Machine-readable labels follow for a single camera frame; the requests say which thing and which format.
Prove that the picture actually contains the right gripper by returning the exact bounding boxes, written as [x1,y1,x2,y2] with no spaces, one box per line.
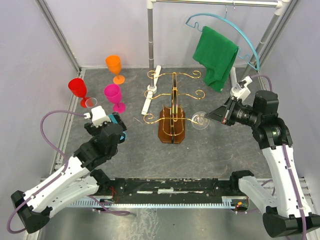
[204,95,261,127]

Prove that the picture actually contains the blue wine glass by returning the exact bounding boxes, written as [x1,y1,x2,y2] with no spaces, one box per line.
[107,112,127,143]

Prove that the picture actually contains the clear wine glass front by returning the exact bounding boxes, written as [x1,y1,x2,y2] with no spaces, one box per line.
[191,111,216,131]

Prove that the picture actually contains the clear wine glass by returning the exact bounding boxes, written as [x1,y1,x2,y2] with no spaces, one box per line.
[191,111,216,131]
[85,97,98,109]

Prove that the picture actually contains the pink wine glass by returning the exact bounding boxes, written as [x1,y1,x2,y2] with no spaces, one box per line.
[103,83,126,114]

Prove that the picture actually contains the red wine glass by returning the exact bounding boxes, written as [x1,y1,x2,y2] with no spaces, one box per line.
[68,78,89,108]

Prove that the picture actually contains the orange wine glass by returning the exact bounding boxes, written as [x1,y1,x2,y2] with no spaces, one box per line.
[105,55,125,85]

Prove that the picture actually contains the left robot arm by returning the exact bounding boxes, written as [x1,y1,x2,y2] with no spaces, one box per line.
[10,112,127,234]

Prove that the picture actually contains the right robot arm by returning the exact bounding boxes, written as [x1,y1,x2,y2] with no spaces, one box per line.
[204,90,320,240]

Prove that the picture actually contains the green cloth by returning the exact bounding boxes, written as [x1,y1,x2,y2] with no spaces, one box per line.
[192,26,239,93]

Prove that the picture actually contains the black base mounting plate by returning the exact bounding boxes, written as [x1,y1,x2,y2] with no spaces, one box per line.
[93,178,249,204]

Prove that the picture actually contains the light blue clothes hanger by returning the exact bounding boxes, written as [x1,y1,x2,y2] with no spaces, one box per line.
[185,13,261,71]

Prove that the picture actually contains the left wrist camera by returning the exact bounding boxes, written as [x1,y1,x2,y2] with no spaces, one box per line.
[84,105,112,128]

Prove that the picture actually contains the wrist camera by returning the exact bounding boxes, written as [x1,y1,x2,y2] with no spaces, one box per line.
[230,76,253,102]
[84,105,112,128]

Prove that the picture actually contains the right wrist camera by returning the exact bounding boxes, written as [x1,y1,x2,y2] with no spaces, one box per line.
[230,76,253,102]

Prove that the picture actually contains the gold wire glass rack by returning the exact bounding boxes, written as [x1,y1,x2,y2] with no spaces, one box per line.
[142,70,206,144]

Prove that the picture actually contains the silver clothes rail stand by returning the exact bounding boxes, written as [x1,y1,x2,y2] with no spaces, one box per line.
[141,0,290,115]

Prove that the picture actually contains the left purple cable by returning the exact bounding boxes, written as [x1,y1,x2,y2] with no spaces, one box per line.
[6,110,131,234]

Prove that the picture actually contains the light blue cable duct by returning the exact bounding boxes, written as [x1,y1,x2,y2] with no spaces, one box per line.
[67,197,236,210]

